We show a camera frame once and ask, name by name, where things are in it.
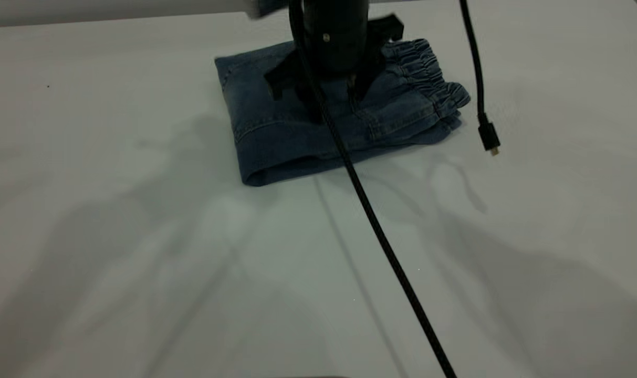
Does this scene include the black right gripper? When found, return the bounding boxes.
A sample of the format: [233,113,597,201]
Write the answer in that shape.
[264,15,405,103]

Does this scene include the blue denim children's pants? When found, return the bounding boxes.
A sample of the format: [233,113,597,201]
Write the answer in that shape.
[215,38,471,187]

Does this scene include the thick black braided cable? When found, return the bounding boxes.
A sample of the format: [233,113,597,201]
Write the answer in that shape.
[288,0,458,378]

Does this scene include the black cable with plug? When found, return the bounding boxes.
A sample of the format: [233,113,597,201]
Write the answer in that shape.
[459,0,502,156]

